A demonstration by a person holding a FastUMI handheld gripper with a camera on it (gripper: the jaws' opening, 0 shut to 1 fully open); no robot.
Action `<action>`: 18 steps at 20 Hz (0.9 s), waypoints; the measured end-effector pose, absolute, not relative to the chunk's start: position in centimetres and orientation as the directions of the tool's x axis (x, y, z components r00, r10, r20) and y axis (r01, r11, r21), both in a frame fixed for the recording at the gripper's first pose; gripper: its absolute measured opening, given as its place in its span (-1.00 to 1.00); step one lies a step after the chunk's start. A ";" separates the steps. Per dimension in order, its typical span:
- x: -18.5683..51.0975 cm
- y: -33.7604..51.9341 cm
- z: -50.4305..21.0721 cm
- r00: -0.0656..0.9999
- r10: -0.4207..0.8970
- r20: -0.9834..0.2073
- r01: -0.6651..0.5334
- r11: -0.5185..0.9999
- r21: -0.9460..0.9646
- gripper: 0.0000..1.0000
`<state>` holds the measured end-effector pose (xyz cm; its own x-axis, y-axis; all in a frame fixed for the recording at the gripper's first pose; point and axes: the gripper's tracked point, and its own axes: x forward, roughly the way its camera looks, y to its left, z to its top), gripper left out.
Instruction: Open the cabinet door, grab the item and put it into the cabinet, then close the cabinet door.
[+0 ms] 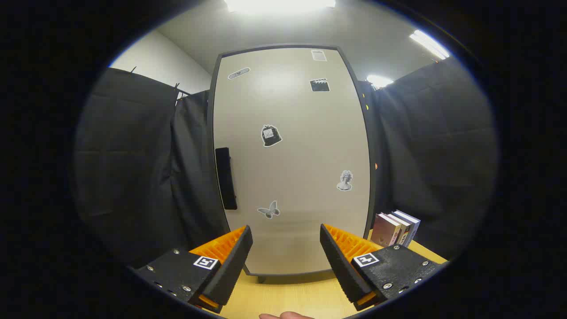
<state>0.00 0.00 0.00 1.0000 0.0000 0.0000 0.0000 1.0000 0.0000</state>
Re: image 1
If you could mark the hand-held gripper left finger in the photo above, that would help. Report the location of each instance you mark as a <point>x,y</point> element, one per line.
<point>234,266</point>

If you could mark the dark grey cabinet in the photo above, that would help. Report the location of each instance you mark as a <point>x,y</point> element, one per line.
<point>211,115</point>

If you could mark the pink cover book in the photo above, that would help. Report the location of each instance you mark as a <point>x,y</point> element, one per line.
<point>384,230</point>

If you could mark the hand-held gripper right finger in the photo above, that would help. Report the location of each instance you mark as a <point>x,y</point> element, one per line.
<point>341,266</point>

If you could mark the black backdrop cloth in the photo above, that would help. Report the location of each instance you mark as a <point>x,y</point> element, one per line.
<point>133,168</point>

